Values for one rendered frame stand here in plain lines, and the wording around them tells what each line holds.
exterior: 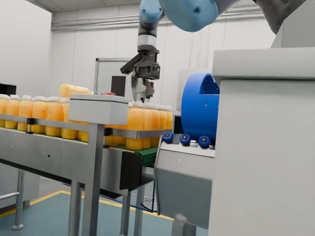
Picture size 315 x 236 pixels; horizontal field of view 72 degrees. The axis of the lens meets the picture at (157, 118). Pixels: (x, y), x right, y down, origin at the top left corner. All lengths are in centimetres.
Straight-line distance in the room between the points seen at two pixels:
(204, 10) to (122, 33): 478
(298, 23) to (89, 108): 63
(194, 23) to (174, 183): 60
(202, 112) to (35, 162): 85
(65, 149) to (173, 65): 371
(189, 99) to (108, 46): 457
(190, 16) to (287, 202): 35
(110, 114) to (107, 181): 30
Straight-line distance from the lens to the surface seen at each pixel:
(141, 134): 84
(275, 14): 50
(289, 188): 36
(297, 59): 35
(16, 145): 137
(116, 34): 528
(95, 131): 82
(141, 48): 88
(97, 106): 77
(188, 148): 84
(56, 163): 112
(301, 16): 44
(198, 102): 80
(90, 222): 90
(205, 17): 46
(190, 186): 85
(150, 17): 79
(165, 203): 96
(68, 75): 581
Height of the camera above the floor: 105
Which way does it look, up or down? 1 degrees down
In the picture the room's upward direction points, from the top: 5 degrees clockwise
